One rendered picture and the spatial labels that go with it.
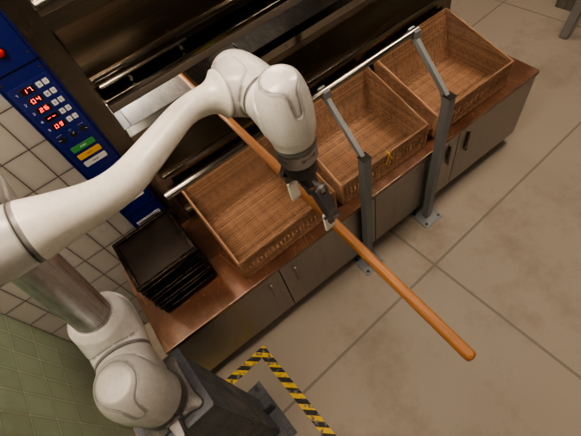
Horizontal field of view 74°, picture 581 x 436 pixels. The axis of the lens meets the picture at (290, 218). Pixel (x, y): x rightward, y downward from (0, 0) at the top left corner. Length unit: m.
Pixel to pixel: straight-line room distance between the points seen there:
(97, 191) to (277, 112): 0.32
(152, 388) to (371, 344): 1.39
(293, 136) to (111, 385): 0.73
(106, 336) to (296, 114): 0.75
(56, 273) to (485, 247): 2.17
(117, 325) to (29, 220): 0.56
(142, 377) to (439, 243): 1.88
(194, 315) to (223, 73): 1.25
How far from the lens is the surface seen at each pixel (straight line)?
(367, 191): 1.75
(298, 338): 2.28
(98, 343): 1.15
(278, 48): 1.85
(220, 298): 1.82
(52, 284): 0.97
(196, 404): 1.26
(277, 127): 0.72
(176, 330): 1.85
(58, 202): 0.66
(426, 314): 1.03
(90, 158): 1.66
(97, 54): 1.52
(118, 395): 1.08
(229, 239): 1.94
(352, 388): 2.19
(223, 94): 0.80
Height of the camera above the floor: 2.17
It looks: 56 degrees down
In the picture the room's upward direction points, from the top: 19 degrees counter-clockwise
